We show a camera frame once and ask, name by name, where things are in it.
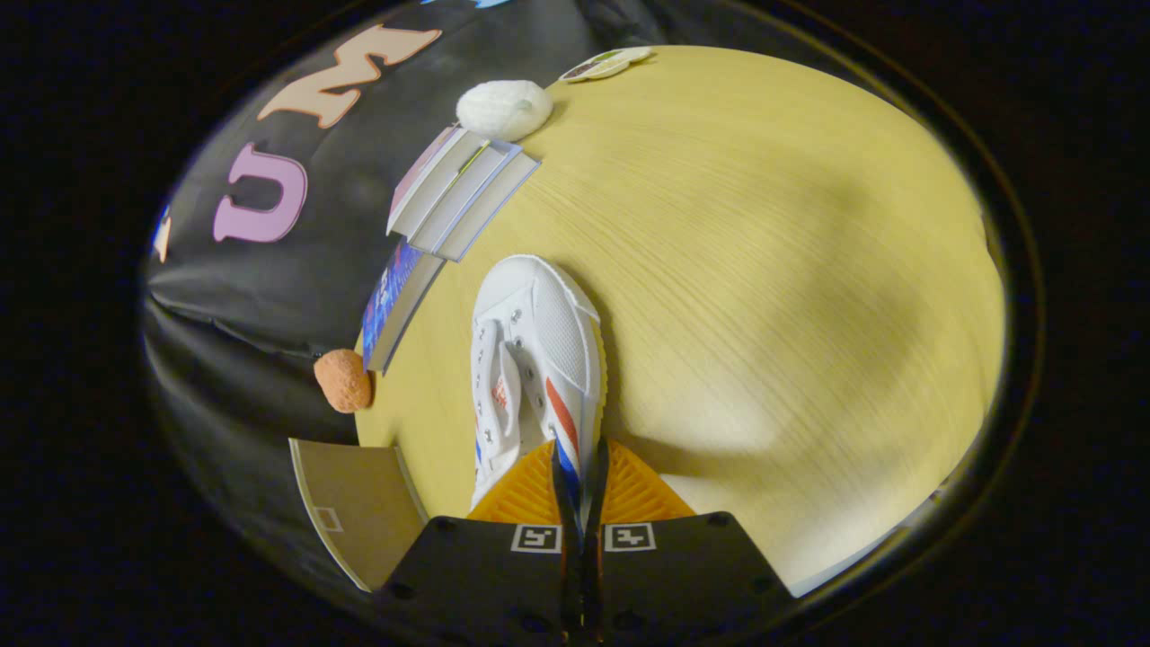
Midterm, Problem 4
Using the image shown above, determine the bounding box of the white fluffy ball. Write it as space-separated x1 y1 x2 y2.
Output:
455 79 554 143

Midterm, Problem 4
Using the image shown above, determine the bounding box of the beige fabric storage box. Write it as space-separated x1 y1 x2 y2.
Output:
288 438 429 593

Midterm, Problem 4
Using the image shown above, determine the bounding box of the small flat printed card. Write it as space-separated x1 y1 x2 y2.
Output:
558 46 656 84

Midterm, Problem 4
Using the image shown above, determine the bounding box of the orange textured ball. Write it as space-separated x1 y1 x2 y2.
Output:
313 349 374 415

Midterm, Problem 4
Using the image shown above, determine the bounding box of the black backdrop cloth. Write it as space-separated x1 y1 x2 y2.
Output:
142 0 684 621

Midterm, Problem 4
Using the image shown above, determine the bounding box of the white canvas shoe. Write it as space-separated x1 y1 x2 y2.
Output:
469 254 610 542

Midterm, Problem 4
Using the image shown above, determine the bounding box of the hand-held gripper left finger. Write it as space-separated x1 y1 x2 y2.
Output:
376 439 583 647

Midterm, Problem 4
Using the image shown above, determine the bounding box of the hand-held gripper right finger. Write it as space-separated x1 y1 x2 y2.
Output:
584 438 798 647

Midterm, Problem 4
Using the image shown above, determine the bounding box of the light blue cover book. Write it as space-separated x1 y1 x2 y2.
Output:
407 137 524 253
431 151 542 263

